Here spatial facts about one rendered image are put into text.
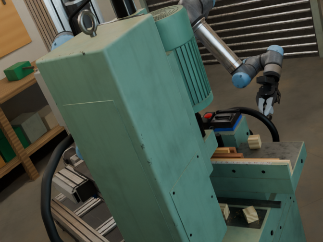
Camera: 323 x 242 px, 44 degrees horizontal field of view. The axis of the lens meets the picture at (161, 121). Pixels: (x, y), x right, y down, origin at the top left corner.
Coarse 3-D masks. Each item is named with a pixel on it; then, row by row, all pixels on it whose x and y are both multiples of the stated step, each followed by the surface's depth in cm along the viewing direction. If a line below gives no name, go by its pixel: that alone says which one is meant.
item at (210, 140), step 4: (208, 132) 138; (212, 132) 139; (204, 136) 137; (208, 136) 136; (212, 136) 139; (204, 140) 135; (208, 140) 136; (212, 140) 138; (216, 140) 141; (208, 144) 136; (212, 144) 138; (216, 144) 141; (208, 148) 136; (212, 148) 138; (208, 152) 135; (212, 152) 138
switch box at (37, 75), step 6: (36, 72) 102; (36, 78) 102; (42, 78) 101; (42, 84) 102; (42, 90) 104; (48, 90) 103; (48, 96) 104; (48, 102) 105; (54, 102) 104; (54, 108) 105; (54, 114) 107; (60, 114) 106; (60, 120) 107
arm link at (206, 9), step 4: (200, 0) 180; (204, 0) 182; (208, 0) 184; (212, 0) 187; (204, 4) 182; (208, 4) 184; (212, 4) 188; (204, 8) 182; (208, 8) 186; (204, 12) 185; (208, 12) 189; (204, 16) 189; (196, 40) 201
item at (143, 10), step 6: (114, 0) 104; (120, 0) 104; (126, 0) 104; (132, 0) 107; (114, 6) 105; (120, 6) 104; (126, 6) 104; (132, 6) 106; (114, 12) 107; (120, 12) 105; (126, 12) 105; (132, 12) 106; (138, 12) 105; (144, 12) 108; (114, 18) 109; (120, 18) 106
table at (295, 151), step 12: (240, 144) 150; (264, 144) 145; (276, 144) 143; (288, 144) 140; (300, 144) 138; (252, 156) 141; (264, 156) 139; (276, 156) 136; (288, 156) 134; (300, 156) 134; (300, 168) 133; (216, 180) 138; (228, 180) 136; (240, 180) 133; (252, 180) 131; (264, 180) 129; (276, 180) 126; (288, 180) 124; (264, 192) 131; (276, 192) 129; (288, 192) 127
